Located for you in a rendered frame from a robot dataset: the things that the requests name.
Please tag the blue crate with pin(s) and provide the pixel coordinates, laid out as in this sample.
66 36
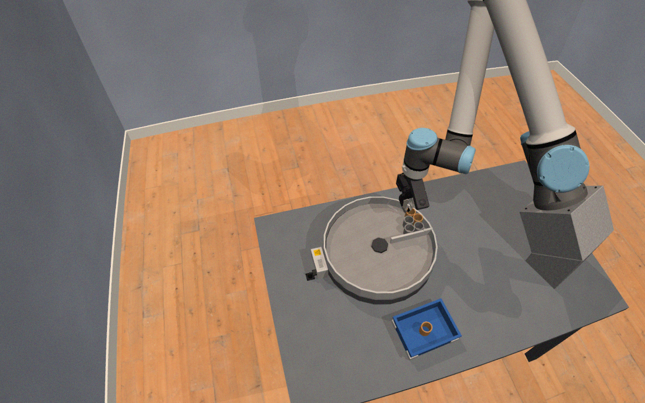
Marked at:
407 324

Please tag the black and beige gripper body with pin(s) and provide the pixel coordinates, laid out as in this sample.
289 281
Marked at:
403 185

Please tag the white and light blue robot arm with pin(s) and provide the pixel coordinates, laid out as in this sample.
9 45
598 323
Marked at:
559 164

